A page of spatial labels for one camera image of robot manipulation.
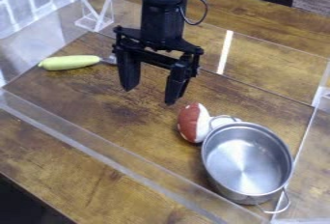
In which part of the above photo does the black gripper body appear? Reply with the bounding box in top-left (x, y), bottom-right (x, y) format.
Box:
top-left (112, 26), bottom-right (203, 73)

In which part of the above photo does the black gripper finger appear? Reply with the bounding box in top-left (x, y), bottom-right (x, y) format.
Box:
top-left (164, 61), bottom-right (191, 105)
top-left (116, 49), bottom-right (140, 91)

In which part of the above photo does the green handled metal spoon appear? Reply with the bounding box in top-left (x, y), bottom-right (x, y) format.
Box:
top-left (37, 55), bottom-right (117, 71)

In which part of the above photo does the red white plush mushroom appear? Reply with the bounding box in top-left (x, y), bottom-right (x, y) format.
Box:
top-left (176, 102), bottom-right (239, 144)

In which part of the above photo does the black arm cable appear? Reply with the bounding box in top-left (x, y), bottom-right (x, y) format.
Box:
top-left (178, 0), bottom-right (208, 27)

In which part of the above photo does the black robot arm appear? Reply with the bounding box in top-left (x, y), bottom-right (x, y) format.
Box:
top-left (112, 0), bottom-right (206, 105)

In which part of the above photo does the clear acrylic triangle bracket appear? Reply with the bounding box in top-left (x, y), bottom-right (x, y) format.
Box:
top-left (75, 0), bottom-right (115, 32)

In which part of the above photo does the silver metal pot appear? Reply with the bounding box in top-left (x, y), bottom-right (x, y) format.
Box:
top-left (202, 115), bottom-right (294, 214)

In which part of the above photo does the clear acrylic enclosure wall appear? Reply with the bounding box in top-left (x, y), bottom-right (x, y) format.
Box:
top-left (0, 0), bottom-right (330, 224)

